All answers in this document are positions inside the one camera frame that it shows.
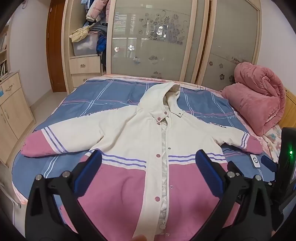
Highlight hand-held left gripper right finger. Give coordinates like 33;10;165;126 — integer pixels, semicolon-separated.
191;149;273;241

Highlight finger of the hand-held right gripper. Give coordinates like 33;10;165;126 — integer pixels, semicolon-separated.
261;155;280;186
227;161;243;178

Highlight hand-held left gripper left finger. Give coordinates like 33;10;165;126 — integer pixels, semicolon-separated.
25;150;110;241

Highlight white and pink hooded jacket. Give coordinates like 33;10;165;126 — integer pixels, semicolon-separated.
22;82;263;237

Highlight floral bedding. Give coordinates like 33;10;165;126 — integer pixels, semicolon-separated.
260;128;282;163

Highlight wooden bed headboard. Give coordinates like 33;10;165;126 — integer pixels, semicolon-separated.
278;85;296;131

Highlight pink rolled quilt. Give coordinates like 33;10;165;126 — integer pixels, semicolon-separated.
221;62;287;137

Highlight blue plaid bed sheet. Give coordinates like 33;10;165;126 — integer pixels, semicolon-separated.
11;75;281;232

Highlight beige wardrobe drawer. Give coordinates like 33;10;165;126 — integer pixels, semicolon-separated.
71;73;103;88
69;56;102;75

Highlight light wooden cabinet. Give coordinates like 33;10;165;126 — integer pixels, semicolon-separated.
0;71;37;165

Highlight translucent storage box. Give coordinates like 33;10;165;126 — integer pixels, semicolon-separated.
73;34;98;56

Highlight frosted glass sliding door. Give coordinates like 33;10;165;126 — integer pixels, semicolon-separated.
109;0;197;81
199;0;261;87

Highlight blue garment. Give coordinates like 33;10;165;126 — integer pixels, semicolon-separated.
96;35;107;55

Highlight brown wooden door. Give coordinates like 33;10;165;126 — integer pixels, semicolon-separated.
46;0;68;93

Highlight beige wooden wardrobe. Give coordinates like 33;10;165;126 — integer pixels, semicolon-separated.
61;0;263;93

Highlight grey clothing pile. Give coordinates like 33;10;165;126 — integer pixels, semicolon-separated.
89;22;108;36

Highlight bookshelf with books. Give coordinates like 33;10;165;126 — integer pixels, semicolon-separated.
0;22;14;78

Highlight pink puffer coat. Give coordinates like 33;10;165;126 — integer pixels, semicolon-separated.
86;0;112;24

